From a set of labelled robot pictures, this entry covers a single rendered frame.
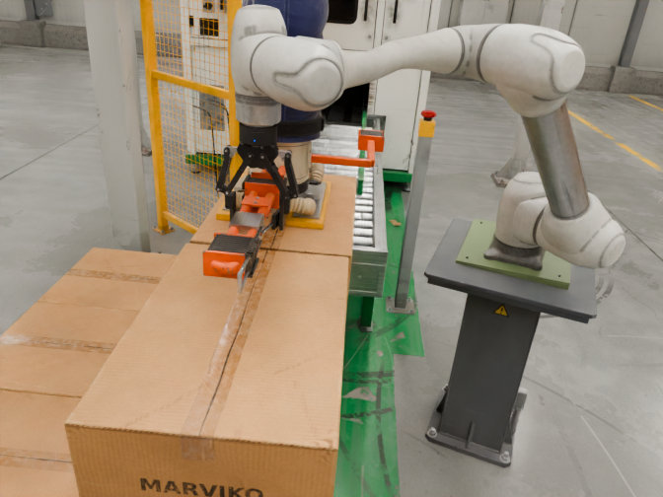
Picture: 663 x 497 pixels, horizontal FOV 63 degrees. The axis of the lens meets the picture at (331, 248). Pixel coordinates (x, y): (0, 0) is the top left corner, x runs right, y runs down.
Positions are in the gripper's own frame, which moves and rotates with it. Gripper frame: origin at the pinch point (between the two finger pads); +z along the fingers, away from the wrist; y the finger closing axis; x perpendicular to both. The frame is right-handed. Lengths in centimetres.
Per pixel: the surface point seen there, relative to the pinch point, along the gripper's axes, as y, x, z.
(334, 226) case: -16.1, -27.4, 13.1
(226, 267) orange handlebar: 0.9, 24.3, -0.6
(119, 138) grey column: 98, -153, 33
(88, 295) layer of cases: 65, -43, 53
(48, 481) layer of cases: 39, 29, 53
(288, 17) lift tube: -1.2, -31.4, -37.8
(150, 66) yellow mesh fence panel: 99, -205, 5
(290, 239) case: -5.4, -16.9, 13.0
